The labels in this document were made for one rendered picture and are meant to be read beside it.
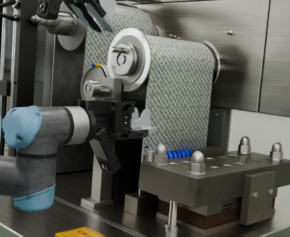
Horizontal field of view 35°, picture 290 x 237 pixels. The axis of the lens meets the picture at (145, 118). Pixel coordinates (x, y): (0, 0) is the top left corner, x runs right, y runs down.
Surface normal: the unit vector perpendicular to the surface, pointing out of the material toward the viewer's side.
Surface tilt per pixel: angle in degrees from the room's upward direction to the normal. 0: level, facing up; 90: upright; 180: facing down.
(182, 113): 90
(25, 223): 0
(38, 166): 90
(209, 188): 90
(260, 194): 90
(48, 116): 52
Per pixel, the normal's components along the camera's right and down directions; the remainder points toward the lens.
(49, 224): 0.08, -0.99
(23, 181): -0.14, 0.04
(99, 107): 0.70, 0.13
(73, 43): -0.71, 0.02
